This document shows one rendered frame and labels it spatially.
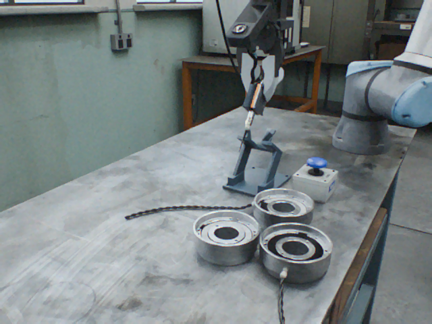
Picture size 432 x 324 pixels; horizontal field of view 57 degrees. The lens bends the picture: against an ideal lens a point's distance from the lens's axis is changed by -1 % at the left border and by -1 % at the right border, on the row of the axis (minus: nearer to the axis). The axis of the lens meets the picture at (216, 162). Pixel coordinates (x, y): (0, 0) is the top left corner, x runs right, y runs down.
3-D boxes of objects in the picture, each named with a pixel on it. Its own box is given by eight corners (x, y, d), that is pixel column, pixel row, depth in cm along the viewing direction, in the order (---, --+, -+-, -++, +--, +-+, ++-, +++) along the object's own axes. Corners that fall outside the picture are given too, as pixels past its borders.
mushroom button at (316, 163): (321, 187, 79) (323, 164, 77) (302, 183, 81) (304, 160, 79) (327, 180, 82) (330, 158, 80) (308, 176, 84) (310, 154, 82)
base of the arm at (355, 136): (340, 133, 119) (344, 100, 115) (393, 142, 112) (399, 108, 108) (325, 148, 107) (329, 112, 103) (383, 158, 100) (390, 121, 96)
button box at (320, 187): (325, 204, 78) (328, 181, 76) (291, 195, 81) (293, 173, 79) (337, 188, 84) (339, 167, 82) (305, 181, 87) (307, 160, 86)
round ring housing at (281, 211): (320, 217, 73) (322, 196, 72) (300, 244, 65) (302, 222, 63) (268, 202, 78) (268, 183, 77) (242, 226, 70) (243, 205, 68)
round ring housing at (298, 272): (271, 238, 66) (273, 217, 65) (335, 254, 62) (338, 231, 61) (248, 274, 58) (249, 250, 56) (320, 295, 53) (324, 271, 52)
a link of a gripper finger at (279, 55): (286, 76, 75) (284, 27, 72) (282, 77, 74) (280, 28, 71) (264, 76, 77) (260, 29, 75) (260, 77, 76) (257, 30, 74)
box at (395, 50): (424, 88, 356) (432, 45, 342) (367, 83, 376) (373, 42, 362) (424, 81, 389) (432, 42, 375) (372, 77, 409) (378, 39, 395)
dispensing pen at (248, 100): (227, 147, 76) (254, 67, 78) (237, 153, 79) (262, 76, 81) (237, 149, 75) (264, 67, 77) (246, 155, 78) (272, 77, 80)
